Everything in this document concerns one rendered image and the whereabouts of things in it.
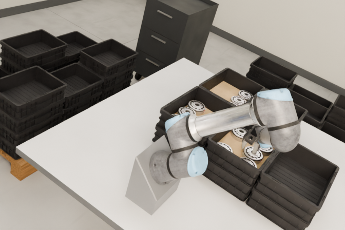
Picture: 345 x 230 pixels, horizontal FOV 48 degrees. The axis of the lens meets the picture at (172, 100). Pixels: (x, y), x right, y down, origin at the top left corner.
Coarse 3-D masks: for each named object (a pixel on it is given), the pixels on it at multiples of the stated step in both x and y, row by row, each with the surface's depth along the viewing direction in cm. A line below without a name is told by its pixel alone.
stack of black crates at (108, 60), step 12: (84, 48) 302; (96, 48) 314; (108, 48) 330; (120, 48) 326; (84, 60) 299; (96, 60) 292; (108, 60) 318; (120, 60) 301; (132, 60) 317; (96, 72) 298; (108, 72) 294; (120, 72) 308; (132, 72) 328; (108, 84) 304; (120, 84) 318; (108, 96) 313
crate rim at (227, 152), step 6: (210, 138) 191; (210, 144) 190; (216, 144) 188; (222, 150) 188; (228, 150) 187; (276, 150) 197; (228, 156) 187; (234, 156) 185; (270, 156) 192; (240, 162) 184; (246, 162) 183; (264, 162) 186; (252, 168) 181; (258, 174) 182
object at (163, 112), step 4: (192, 88) 227; (196, 88) 228; (200, 88) 230; (188, 92) 222; (208, 92) 227; (180, 96) 216; (184, 96) 218; (216, 96) 226; (176, 100) 212; (220, 100) 224; (168, 104) 207; (228, 104) 222; (164, 108) 203; (160, 112) 202; (164, 112) 200; (168, 112) 200; (164, 116) 201; (168, 116) 199; (172, 116) 199; (204, 136) 191; (208, 136) 192; (204, 140) 192
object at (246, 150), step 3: (246, 147) 204; (249, 147) 205; (252, 147) 205; (246, 150) 203; (258, 150) 205; (246, 153) 200; (249, 153) 201; (258, 153) 203; (261, 153) 203; (249, 156) 199; (252, 156) 199; (255, 156) 200; (258, 156) 200; (261, 156) 201; (252, 159) 198; (255, 159) 198; (258, 159) 198
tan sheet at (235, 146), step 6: (228, 132) 217; (222, 138) 211; (228, 138) 212; (228, 144) 208; (234, 144) 209; (240, 144) 210; (246, 144) 212; (234, 150) 205; (240, 150) 206; (240, 156) 202; (264, 156) 207; (258, 168) 197
